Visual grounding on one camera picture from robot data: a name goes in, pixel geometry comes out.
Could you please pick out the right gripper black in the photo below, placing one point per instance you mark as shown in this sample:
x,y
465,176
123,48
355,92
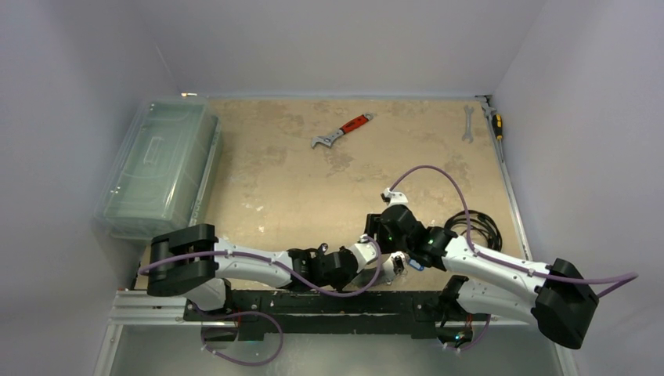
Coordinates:
x,y
376,228

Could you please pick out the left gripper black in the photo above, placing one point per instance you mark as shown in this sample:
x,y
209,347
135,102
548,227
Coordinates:
x,y
395,265

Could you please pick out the large white keyring with keys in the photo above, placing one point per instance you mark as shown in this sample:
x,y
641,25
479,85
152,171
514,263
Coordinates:
x,y
403,283

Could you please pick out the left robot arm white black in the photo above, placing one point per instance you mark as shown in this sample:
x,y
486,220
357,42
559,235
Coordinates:
x,y
193,263

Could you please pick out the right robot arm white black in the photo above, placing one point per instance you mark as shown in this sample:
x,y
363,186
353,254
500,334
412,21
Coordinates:
x,y
484,281

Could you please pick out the silver open end wrench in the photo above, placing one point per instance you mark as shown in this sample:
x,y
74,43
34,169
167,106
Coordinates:
x,y
468,136

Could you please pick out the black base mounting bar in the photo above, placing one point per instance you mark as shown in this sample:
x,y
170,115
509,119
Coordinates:
x,y
254,314

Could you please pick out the yellow black screwdriver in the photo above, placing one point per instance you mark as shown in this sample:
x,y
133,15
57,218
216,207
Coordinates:
x,y
497,125

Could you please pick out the clear plastic storage box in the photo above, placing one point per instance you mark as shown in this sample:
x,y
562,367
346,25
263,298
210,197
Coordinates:
x,y
160,171

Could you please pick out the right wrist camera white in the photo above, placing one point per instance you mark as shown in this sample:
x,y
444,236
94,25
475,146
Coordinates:
x,y
391,197

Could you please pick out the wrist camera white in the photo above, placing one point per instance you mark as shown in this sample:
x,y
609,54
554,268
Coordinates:
x,y
365,252
391,197

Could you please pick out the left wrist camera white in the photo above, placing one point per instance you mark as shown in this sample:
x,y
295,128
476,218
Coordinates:
x,y
365,252

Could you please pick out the red handled adjustable wrench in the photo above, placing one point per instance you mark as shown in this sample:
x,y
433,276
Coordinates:
x,y
329,140

